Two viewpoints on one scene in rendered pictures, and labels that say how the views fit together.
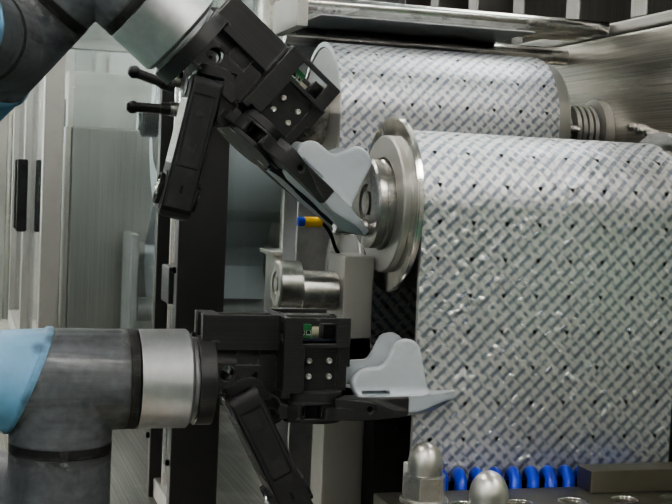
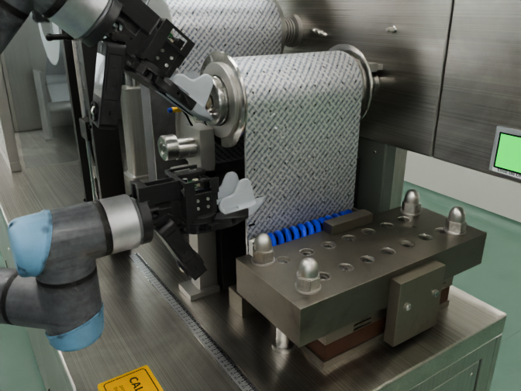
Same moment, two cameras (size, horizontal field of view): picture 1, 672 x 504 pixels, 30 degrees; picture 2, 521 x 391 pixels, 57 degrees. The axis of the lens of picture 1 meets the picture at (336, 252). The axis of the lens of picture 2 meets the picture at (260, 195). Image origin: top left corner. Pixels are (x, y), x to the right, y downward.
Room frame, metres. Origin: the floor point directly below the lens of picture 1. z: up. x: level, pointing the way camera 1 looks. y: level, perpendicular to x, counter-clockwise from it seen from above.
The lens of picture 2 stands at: (0.32, 0.11, 1.39)
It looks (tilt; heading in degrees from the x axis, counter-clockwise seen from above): 22 degrees down; 343
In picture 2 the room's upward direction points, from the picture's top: straight up
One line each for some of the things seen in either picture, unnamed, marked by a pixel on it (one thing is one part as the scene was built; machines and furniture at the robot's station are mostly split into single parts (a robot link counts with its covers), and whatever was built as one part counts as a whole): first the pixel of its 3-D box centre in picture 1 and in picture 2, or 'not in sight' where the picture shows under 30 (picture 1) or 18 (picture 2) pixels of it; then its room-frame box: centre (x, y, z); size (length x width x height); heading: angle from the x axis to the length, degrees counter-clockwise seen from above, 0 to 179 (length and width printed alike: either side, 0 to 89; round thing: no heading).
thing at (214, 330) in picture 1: (270, 367); (175, 205); (0.97, 0.05, 1.12); 0.12 x 0.08 x 0.09; 107
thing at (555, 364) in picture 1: (547, 373); (305, 178); (1.03, -0.18, 1.12); 0.23 x 0.01 x 0.18; 107
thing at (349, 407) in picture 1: (350, 405); (219, 217); (0.96, -0.02, 1.09); 0.09 x 0.05 x 0.02; 106
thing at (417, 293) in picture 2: not in sight; (415, 303); (0.85, -0.29, 0.96); 0.10 x 0.03 x 0.11; 107
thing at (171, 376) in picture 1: (165, 377); (119, 222); (0.95, 0.13, 1.11); 0.08 x 0.05 x 0.08; 17
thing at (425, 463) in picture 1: (425, 471); (263, 247); (0.93, -0.07, 1.05); 0.04 x 0.04 x 0.04
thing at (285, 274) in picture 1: (286, 284); (168, 147); (1.07, 0.04, 1.18); 0.04 x 0.02 x 0.04; 17
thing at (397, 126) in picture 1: (390, 204); (221, 100); (1.06, -0.04, 1.25); 0.15 x 0.01 x 0.15; 17
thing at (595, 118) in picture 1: (570, 130); (280, 31); (1.38, -0.25, 1.33); 0.07 x 0.07 x 0.07; 17
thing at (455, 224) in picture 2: not in sight; (456, 218); (0.93, -0.42, 1.05); 0.04 x 0.04 x 0.04
